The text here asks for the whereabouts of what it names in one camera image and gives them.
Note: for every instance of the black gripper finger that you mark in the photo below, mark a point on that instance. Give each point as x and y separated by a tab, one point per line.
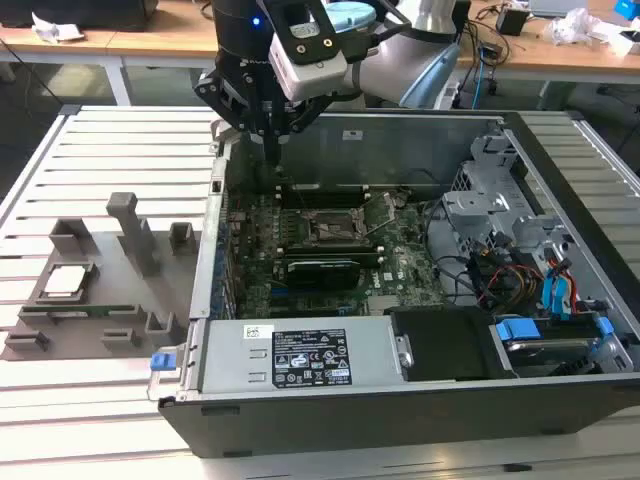
225	97
306	116

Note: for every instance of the thin metal locking lever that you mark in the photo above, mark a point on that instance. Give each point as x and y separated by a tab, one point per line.
301	197

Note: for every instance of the silver CPU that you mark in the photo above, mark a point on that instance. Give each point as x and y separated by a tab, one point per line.
65	281

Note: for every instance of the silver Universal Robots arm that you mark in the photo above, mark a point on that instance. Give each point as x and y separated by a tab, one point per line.
385	60

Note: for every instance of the CPU socket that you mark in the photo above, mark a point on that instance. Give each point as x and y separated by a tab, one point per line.
332	227

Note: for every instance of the long wooden desk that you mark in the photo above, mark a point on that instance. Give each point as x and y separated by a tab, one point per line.
150	42

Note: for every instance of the round coin battery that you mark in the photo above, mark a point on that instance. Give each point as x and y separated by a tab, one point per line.
401	201

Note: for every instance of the large black box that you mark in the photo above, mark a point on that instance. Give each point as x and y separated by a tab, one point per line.
100	12

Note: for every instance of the black graphics card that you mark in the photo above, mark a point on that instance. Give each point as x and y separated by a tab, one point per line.
322	275

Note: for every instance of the green motherboard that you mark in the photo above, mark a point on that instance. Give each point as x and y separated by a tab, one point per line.
410	260

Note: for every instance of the crumpled white paper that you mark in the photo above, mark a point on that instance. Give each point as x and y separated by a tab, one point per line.
55	29

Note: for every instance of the silver drive cage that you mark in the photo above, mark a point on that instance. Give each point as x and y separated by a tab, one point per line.
475	200

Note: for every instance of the silver chipset heatsink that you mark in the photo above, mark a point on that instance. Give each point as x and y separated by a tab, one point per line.
384	304

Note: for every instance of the small black box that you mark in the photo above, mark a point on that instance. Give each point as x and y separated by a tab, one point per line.
511	21

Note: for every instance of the grey parts rack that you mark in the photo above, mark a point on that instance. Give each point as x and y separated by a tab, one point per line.
120	300

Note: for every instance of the silver power supply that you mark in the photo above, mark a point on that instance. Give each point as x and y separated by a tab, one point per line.
230	350

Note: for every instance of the green RAM stick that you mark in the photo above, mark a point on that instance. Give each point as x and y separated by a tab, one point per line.
75	313

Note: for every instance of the black plastic shroud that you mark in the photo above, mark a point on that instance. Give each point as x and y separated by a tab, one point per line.
445	345

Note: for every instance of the blue case latch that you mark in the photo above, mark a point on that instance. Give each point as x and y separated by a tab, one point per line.
164	362

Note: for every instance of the crumpled clear plastic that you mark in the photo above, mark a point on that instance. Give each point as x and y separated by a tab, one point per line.
575	25

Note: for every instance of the large blue disk clip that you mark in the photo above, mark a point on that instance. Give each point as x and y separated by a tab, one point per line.
517	331

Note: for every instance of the black open PC case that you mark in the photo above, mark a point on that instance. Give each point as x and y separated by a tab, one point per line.
350	420

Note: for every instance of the white and blue carton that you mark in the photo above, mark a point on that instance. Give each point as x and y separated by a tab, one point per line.
626	42

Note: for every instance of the silver hard disk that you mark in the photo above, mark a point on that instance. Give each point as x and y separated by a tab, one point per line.
550	350

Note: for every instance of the small blue disk clip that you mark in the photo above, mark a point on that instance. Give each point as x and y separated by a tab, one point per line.
605	326

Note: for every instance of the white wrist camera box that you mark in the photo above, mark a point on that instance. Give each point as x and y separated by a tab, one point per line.
312	75

